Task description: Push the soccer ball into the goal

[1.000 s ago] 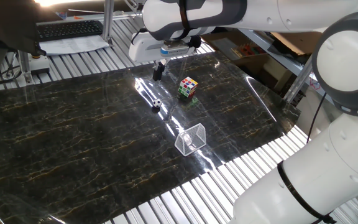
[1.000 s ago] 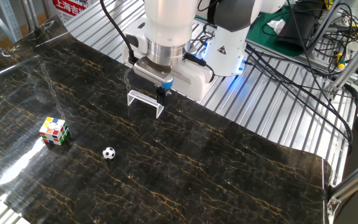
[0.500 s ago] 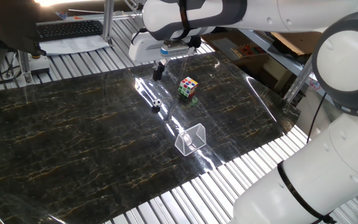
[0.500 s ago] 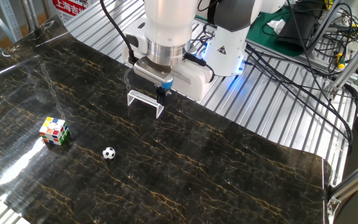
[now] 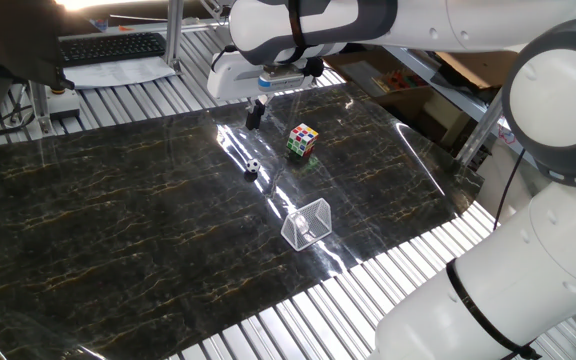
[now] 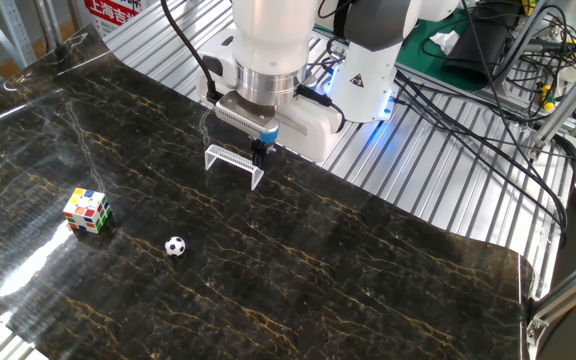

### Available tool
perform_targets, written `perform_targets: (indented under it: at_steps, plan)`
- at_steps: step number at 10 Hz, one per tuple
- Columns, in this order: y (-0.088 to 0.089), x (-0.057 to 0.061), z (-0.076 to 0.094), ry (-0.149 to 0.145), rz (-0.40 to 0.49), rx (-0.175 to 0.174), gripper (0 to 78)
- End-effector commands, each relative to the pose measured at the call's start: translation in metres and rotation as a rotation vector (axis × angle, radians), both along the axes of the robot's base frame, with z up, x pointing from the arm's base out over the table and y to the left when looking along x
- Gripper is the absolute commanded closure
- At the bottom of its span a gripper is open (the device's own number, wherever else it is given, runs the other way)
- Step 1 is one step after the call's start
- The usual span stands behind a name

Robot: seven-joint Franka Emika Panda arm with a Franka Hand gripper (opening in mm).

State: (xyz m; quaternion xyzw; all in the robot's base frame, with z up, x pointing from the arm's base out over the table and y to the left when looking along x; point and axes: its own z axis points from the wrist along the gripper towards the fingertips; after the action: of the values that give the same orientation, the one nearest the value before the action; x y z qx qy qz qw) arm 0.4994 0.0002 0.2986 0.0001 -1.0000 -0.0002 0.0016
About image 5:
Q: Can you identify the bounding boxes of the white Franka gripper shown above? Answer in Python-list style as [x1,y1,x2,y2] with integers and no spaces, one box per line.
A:
[206,49,319,131]

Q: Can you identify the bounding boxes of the white mesh miniature goal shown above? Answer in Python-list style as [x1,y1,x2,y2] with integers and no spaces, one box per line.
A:
[280,197,333,252]

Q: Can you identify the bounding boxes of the multicoloured Rubik's cube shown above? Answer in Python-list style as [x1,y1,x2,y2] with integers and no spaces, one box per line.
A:
[286,122,320,159]

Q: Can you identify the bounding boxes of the white paper sheets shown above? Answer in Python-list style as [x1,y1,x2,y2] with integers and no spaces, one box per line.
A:
[62,55,177,90]

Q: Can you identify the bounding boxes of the colourful toy block set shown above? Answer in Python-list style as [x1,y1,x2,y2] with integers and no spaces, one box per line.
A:
[371,68,432,95]

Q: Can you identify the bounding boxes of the black computer keyboard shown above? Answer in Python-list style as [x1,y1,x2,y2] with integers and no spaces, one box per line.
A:
[59,32,168,69]

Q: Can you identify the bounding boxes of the black marble pattern mat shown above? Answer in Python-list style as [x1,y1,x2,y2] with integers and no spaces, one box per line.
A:
[0,82,484,360]

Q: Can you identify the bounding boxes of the white emergency stop button box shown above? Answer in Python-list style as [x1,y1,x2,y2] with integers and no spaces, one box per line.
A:
[47,85,82,120]

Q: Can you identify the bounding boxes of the brown cardboard box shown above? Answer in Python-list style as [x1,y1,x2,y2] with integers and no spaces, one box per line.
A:
[435,49,522,90]

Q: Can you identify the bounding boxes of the dark computer monitor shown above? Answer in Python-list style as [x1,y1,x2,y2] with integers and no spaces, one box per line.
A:
[0,0,77,126]

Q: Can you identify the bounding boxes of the tall aluminium profile post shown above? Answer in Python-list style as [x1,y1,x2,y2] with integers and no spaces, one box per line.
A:
[163,0,185,74]

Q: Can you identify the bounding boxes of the short aluminium profile post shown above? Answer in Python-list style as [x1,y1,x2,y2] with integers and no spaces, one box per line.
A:
[27,79,54,135]

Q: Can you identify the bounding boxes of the slanted aluminium frame post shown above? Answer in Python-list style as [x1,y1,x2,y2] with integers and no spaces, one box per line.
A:
[455,87,507,166]

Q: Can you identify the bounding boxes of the black cables bundle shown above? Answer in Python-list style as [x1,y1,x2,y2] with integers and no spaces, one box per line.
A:
[0,89,37,140]

